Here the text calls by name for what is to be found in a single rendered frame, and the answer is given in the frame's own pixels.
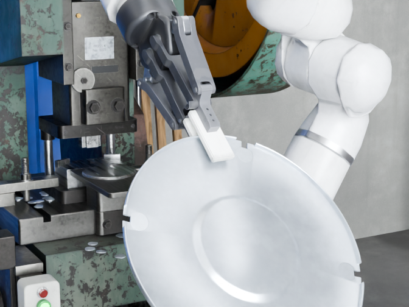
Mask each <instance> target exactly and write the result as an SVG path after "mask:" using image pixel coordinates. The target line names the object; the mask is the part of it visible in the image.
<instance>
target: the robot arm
mask: <svg viewBox="0 0 409 307"><path fill-rule="evenodd" d="M100 1H101V3H102V5H103V7H104V9H105V12H106V14H107V16H108V18H109V20H110V21H112V22H114V23H116V24H117V26H118V28H119V30H120V32H121V34H122V36H123V38H124V40H125V42H126V43H127V44H128V45H129V46H131V47H133V48H134V49H136V50H137V51H138V52H139V56H140V61H141V64H142V66H143V67H144V78H141V79H138V87H139V88H140V89H142V90H144V91H145V92H146V93H147V94H148V96H149V98H151V100H152V102H153V103H154V105H155V106H156V108H157V109H158V110H159V112H160V113H161V115H162V116H163V118H164V119H165V120H166V122H167V123H168V125H169V126H170V128H171V129H172V130H180V129H185V131H186V133H187V135H188V137H190V136H197V135H198V136H199V138H200V140H201V142H202V143H203V145H204V148H205V149H206V151H207V153H208V155H209V157H210V159H211V161H212V162H218V161H225V160H232V159H233V158H234V156H235V155H234V153H233V151H232V149H231V148H230V146H229V144H228V142H227V140H226V138H225V136H224V134H223V132H222V130H221V128H220V123H219V121H218V119H217V117H216V115H215V113H214V111H213V109H212V107H211V105H212V101H211V98H210V97H211V94H214V93H215V91H216V87H215V83H214V81H213V78H212V75H211V72H210V70H209V67H208V64H207V61H206V59H205V55H204V53H203V50H202V48H201V44H200V42H199V39H198V36H197V31H196V26H195V18H194V17H193V16H180V14H179V13H178V10H177V8H176V7H175V4H174V3H173V0H100ZM246 6H247V8H248V10H249V11H250V13H251V15H252V17H253V18H254V19H255V20H256V21H257V22H258V23H259V24H260V25H262V26H264V27H265V28H267V29H268V30H270V31H273V32H277V33H280V34H281V40H280V41H279V43H278V45H277V47H276V58H275V67H276V71H277V74H278V76H279V77H280V78H281V79H282V80H283V81H284V82H286V83H287V84H289V85H290V86H292V87H295V88H299V89H301V90H304V91H306V92H309V93H312V94H315V95H316V97H317V98H318V103H317V105H316V106H315V107H314V109H313V110H312V111H311V112H310V114H309V115H308V117H307V118H306V119H305V120H304V122H303V123H302V125H301V126H300V128H299V129H298V131H297V132H296V133H295V135H294V137H293V138H292V140H291V142H290V144H289V146H288V148H287V150H286V151H285V154H284V155H283V156H285V157H286V158H288V159H289V160H291V161H292V162H294V163H295V164H297V165H298V166H299V167H300V168H302V169H303V170H304V171H306V172H307V173H308V174H309V175H310V176H311V177H312V178H313V179H314V180H315V181H316V182H317V183H318V184H319V185H320V186H321V187H322V188H323V189H324V190H325V191H326V192H327V193H328V195H329V196H330V197H331V199H332V200H333V199H334V197H335V195H336V193H337V191H338V189H339V187H340V185H341V183H342V181H343V179H344V177H345V175H346V173H347V171H348V169H349V168H350V167H351V165H352V164H353V162H354V160H355V158H356V156H357V154H358V152H359V150H360V148H361V146H362V142H363V139H364V136H365V133H366V129H367V126H368V123H369V113H370V112H371V111H372V109H373V108H374V107H375V106H376V105H377V104H378V103H379V102H380V101H381V100H382V99H383V98H384V97H385V95H386V92H387V91H388V88H389V85H390V83H391V70H392V66H391V60H390V58H389V57H388V56H387V55H386V53H384V51H383V50H381V49H379V48H378V47H376V46H375V45H373V44H371V43H362V42H359V41H357V40H353V39H351V38H348V37H346V36H344V35H343V34H342V32H343V31H344V30H345V28H346V27H347V26H348V25H349V23H350V20H351V16H352V11H353V6H352V0H246ZM202 82H204V84H202Z"/></svg>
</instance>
